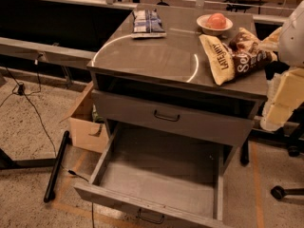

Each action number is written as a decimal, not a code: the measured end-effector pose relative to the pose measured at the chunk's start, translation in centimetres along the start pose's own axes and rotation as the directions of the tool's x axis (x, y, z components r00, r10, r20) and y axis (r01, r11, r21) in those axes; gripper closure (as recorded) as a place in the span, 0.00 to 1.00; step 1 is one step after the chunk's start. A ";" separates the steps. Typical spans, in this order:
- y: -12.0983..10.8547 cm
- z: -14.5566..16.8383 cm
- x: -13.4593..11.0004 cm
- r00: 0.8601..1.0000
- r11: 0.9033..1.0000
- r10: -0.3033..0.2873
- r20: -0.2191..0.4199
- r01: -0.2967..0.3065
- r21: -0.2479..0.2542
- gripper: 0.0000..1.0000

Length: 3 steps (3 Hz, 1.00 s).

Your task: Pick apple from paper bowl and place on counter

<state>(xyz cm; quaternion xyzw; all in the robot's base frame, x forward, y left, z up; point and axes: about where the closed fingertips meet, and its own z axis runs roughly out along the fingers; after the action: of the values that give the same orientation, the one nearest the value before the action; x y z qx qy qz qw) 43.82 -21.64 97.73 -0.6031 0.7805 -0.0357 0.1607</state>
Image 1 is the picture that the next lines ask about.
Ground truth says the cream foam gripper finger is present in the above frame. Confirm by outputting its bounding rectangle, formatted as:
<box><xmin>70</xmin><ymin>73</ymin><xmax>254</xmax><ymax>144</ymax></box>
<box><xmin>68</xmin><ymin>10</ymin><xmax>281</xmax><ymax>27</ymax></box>
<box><xmin>260</xmin><ymin>68</ymin><xmax>304</xmax><ymax>131</ymax></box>

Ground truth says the red apple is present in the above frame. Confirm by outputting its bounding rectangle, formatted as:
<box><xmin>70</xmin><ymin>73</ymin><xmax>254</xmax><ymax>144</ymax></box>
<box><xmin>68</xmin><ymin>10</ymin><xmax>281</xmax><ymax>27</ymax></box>
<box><xmin>206</xmin><ymin>13</ymin><xmax>226</xmax><ymax>29</ymax></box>

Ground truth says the white paper bowl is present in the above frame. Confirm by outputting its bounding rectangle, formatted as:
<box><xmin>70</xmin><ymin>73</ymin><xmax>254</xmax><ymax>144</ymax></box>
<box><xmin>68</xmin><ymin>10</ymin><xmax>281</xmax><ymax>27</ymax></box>
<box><xmin>197</xmin><ymin>13</ymin><xmax>233</xmax><ymax>36</ymax></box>

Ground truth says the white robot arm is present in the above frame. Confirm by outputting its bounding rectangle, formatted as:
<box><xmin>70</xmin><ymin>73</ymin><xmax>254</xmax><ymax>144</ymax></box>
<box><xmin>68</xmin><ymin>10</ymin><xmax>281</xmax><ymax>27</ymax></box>
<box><xmin>258</xmin><ymin>1</ymin><xmax>304</xmax><ymax>131</ymax></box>

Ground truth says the brown snack bag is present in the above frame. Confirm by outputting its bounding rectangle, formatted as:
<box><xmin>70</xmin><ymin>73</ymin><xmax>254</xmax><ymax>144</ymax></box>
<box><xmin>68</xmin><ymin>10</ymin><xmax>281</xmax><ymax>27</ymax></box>
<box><xmin>228</xmin><ymin>28</ymin><xmax>277</xmax><ymax>77</ymax></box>

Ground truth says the upper grey drawer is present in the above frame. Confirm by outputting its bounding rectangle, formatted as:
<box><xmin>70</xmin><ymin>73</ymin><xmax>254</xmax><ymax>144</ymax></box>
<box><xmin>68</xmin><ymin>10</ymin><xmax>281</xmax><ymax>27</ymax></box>
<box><xmin>92</xmin><ymin>89</ymin><xmax>253</xmax><ymax>146</ymax></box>

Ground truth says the yellow chip bag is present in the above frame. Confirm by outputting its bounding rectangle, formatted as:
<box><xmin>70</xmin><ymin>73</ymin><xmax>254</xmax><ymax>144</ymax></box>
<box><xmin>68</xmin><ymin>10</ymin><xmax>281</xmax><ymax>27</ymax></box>
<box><xmin>199</xmin><ymin>34</ymin><xmax>235</xmax><ymax>86</ymax></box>

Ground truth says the black chair caster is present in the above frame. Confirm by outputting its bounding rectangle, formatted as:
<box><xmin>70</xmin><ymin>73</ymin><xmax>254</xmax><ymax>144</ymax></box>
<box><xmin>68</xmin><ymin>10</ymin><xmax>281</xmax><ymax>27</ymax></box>
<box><xmin>271</xmin><ymin>185</ymin><xmax>304</xmax><ymax>200</ymax></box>

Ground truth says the grey metal cabinet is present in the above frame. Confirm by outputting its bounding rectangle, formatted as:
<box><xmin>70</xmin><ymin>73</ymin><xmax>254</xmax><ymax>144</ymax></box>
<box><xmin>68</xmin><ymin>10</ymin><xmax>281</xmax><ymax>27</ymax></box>
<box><xmin>88</xmin><ymin>6</ymin><xmax>267</xmax><ymax>162</ymax></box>

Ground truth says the open bottom drawer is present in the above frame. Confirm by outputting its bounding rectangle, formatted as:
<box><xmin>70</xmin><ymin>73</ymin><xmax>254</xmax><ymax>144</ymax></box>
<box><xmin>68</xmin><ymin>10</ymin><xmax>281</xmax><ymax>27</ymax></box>
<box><xmin>75</xmin><ymin>123</ymin><xmax>231</xmax><ymax>228</ymax></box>

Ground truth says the blue white snack pack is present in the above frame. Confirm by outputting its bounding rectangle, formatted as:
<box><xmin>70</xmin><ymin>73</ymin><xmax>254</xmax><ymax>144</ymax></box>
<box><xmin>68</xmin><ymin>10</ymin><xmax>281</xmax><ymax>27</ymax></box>
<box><xmin>131</xmin><ymin>9</ymin><xmax>166</xmax><ymax>38</ymax></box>

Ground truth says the cardboard box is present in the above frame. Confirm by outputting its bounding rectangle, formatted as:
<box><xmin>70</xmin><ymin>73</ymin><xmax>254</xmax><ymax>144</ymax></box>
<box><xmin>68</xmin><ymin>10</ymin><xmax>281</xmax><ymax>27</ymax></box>
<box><xmin>63</xmin><ymin>82</ymin><xmax>108</xmax><ymax>153</ymax></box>

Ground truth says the black metal bar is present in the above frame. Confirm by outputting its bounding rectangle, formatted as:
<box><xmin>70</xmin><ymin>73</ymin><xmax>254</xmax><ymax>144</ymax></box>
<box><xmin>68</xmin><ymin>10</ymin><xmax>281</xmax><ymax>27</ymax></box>
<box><xmin>44</xmin><ymin>131</ymin><xmax>69</xmax><ymax>203</ymax></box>

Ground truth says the long grey workbench rail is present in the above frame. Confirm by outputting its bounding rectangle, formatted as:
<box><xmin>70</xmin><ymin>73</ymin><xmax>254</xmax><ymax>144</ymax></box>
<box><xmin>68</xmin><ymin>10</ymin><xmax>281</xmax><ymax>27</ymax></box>
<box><xmin>0</xmin><ymin>37</ymin><xmax>95</xmax><ymax>69</ymax></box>

